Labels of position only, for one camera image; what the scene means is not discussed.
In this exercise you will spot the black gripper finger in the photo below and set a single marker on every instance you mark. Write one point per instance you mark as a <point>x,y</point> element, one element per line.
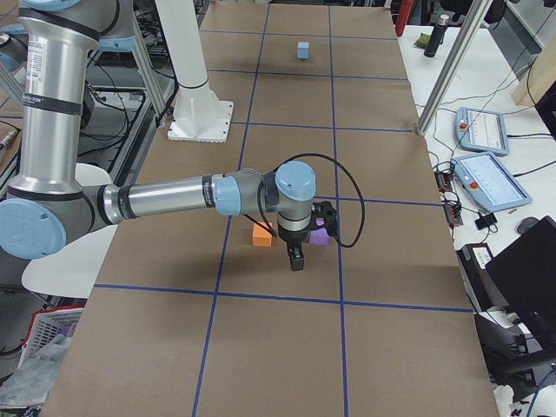
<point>297,260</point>

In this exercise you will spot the blue block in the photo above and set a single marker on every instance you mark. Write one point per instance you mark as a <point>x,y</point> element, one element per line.
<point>303,50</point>

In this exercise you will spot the purple block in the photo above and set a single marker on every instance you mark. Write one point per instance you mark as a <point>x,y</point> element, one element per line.
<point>319,236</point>

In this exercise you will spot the orange block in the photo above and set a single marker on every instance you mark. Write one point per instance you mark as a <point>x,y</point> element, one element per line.
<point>260,237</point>

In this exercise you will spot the brown paper mat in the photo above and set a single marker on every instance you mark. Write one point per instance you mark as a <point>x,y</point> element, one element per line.
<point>189,318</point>

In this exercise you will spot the black label printer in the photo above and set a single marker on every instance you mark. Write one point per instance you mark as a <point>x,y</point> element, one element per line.
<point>484,295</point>

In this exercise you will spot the near teach pendant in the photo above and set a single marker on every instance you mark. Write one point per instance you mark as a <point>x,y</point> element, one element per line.
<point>490,184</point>

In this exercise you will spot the teach pendant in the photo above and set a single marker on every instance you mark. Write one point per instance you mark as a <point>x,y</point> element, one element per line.
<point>481,130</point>
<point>490,184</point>

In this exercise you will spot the far teach pendant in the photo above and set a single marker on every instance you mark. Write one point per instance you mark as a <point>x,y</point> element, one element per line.
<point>481,130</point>

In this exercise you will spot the black monitor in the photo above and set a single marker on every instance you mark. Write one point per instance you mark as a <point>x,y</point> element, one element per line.
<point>524,273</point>

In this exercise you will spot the black bottle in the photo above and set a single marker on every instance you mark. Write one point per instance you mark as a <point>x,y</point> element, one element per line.
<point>436,36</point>

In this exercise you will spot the white plastic basket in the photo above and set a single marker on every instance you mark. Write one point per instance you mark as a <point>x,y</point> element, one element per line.
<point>46,325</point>

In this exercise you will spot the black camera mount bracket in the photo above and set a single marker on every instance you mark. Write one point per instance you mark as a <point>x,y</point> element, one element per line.
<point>325,217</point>

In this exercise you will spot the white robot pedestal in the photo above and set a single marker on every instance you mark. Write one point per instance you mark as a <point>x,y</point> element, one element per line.
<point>198,115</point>

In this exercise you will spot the aluminium frame post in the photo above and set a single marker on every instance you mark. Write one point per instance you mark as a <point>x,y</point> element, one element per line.
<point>467,32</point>

